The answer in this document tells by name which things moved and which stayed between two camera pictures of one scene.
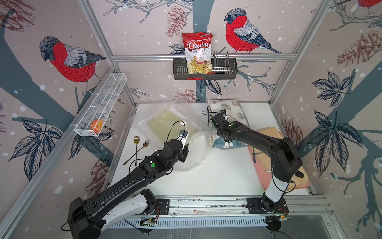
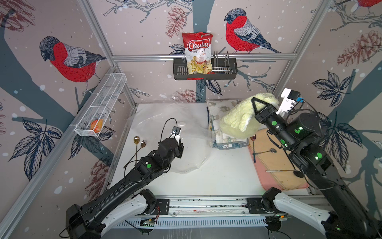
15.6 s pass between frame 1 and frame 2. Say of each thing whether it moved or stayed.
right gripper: moved
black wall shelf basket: stayed
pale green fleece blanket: moved
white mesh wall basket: stayed
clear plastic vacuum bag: stayed
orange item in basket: stayed
